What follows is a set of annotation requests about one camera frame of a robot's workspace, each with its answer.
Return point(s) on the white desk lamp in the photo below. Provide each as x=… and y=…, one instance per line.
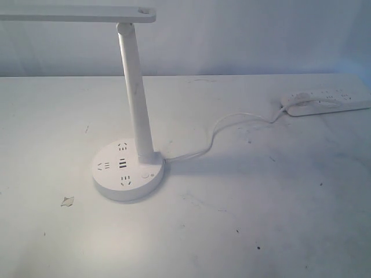
x=127, y=169

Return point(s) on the torn paper scrap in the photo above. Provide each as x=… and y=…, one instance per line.
x=67, y=202

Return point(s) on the white power strip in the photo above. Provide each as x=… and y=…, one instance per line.
x=325, y=101

